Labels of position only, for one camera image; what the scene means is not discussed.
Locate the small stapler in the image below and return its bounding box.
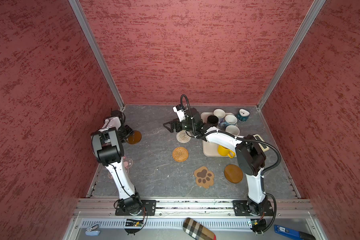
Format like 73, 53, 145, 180
85, 223, 101, 237

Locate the white blue mug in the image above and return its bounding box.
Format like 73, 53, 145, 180
220, 115, 237, 129

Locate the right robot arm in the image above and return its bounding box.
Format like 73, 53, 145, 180
163, 105, 281, 216

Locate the cork paw print coaster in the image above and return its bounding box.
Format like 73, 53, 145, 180
193, 166, 214, 189

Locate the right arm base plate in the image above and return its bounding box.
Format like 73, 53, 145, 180
232, 199, 274, 217

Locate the pink flower coaster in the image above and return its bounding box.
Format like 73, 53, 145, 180
108, 156, 134, 180

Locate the dark amber round coaster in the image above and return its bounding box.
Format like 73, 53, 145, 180
126, 131, 142, 145

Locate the yellow calculator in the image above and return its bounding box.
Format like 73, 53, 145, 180
253, 134, 270, 153

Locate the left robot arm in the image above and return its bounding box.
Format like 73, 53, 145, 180
91, 110, 144, 216

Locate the brown wooden round coaster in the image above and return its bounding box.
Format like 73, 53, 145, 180
224, 164, 243, 184

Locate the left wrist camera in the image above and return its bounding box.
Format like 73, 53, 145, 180
173, 104, 187, 122

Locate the rattan round coaster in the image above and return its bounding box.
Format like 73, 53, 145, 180
172, 147, 189, 163

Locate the beige tray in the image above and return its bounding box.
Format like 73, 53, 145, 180
200, 112, 222, 157

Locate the teal cat mug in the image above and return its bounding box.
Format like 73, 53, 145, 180
236, 109, 250, 122

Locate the multicolour woven round coaster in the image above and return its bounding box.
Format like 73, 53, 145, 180
176, 130, 191, 144

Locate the black mug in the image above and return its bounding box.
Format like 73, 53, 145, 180
207, 115, 219, 127

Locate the plaid case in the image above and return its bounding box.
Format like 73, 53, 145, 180
182, 218, 216, 240

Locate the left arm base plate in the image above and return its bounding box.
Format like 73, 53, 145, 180
114, 200, 157, 217

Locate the yellow mug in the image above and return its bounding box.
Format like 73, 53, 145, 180
217, 145, 235, 159

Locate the blue tool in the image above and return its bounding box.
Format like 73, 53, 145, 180
274, 225, 316, 240

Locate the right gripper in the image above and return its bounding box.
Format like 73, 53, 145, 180
164, 116, 196, 133

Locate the white mug middle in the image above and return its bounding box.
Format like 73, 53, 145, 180
225, 125, 240, 136

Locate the white mug back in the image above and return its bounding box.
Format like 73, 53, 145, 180
213, 109, 226, 124

